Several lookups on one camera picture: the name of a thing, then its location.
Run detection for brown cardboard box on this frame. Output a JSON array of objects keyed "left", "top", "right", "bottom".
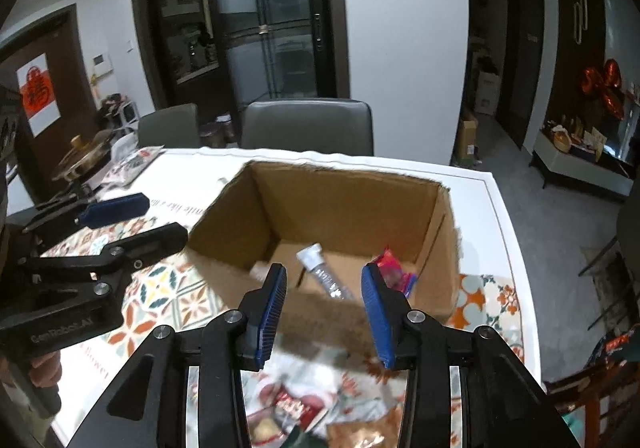
[{"left": 185, "top": 159, "right": 463, "bottom": 329}]

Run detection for red and white wall poster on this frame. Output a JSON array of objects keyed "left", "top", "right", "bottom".
[{"left": 16, "top": 52, "right": 62, "bottom": 137}]

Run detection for white storage box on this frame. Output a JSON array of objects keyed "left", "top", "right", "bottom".
[{"left": 475, "top": 70, "right": 501, "bottom": 117}]

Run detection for narrow grey dining chair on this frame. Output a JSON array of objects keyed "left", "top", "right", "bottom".
[{"left": 137, "top": 104, "right": 200, "bottom": 149}]

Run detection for clear tube snack packet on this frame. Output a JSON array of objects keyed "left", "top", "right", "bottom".
[{"left": 296, "top": 243, "right": 357, "bottom": 301}]

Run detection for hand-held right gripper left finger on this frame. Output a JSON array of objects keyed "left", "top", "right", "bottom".
[{"left": 67, "top": 263, "right": 289, "bottom": 448}]

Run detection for brown snack packet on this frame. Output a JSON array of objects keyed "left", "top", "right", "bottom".
[{"left": 326, "top": 420, "right": 402, "bottom": 448}]

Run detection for wooden chair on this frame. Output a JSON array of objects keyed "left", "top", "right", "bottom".
[{"left": 545, "top": 328, "right": 640, "bottom": 448}]

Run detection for dark door with gold handle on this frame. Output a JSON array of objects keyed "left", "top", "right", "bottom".
[{"left": 550, "top": 0, "right": 607, "bottom": 78}]

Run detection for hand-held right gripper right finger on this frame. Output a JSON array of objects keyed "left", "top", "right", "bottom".
[{"left": 361, "top": 262, "right": 583, "bottom": 448}]

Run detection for low white sideboard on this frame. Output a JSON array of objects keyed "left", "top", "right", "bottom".
[{"left": 530, "top": 127, "right": 637, "bottom": 203}]

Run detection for yellow snack packet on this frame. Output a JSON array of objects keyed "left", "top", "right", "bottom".
[{"left": 250, "top": 415, "right": 289, "bottom": 448}]

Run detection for person's left hand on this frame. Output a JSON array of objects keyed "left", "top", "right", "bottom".
[{"left": 29, "top": 350, "right": 64, "bottom": 389}]

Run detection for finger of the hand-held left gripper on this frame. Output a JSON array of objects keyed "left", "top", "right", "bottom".
[
  {"left": 20, "top": 192, "right": 151, "bottom": 253},
  {"left": 22, "top": 222, "right": 189, "bottom": 299}
]

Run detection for brown carton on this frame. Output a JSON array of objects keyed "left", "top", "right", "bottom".
[{"left": 452, "top": 105, "right": 484, "bottom": 167}]

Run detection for dark red snack packet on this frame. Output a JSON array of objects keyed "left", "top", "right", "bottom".
[{"left": 272, "top": 385, "right": 329, "bottom": 432}]

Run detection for green snack packet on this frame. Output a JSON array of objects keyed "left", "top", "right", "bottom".
[{"left": 287, "top": 428, "right": 331, "bottom": 448}]

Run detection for floral pouch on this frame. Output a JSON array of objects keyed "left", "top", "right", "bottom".
[{"left": 102, "top": 145, "right": 166, "bottom": 189}]

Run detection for metal hot pot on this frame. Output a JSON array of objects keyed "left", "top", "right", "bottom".
[{"left": 52, "top": 134, "right": 114, "bottom": 185}]

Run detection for red foil balloons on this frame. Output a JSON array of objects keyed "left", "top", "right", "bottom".
[{"left": 580, "top": 58, "right": 627, "bottom": 121}]

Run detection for glass sliding door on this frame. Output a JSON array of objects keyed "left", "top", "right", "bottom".
[{"left": 207, "top": 0, "right": 351, "bottom": 108}]

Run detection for wide grey dining chair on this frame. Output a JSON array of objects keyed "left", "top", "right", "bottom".
[{"left": 240, "top": 98, "right": 375, "bottom": 157}]

